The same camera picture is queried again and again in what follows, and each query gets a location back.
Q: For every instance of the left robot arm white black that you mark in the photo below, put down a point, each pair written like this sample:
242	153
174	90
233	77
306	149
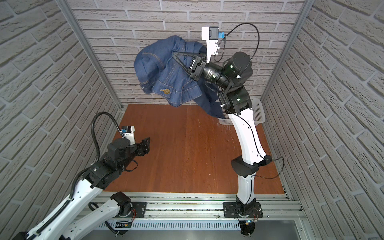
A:
61	223

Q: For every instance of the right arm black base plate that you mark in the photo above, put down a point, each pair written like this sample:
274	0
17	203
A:
238	210

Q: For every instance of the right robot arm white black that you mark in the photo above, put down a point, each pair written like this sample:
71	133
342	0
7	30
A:
236	102

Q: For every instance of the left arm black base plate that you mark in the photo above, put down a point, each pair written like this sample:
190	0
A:
135	210

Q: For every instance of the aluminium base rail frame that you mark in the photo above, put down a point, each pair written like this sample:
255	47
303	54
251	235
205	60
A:
204	212

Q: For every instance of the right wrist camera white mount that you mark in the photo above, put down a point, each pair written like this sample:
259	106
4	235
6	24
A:
211	36

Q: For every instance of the blue denim trousers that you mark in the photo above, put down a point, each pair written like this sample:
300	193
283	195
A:
160	74

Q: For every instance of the right aluminium corner post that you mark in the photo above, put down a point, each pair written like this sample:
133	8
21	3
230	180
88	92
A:
302	16

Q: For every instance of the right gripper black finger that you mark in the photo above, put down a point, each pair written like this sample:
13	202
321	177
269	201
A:
184	67
177	54

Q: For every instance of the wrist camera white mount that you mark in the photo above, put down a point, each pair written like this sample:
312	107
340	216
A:
211	36
128	133

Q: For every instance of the white plastic laundry basket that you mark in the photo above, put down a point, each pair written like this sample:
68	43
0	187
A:
258	113

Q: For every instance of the aluminium corner post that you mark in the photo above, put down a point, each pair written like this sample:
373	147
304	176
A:
302	16
83	40

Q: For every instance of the left aluminium corner post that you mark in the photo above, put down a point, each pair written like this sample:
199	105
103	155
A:
83	40

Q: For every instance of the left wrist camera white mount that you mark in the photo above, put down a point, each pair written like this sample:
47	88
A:
128	133

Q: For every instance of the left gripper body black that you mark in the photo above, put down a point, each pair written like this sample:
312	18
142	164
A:
142	148

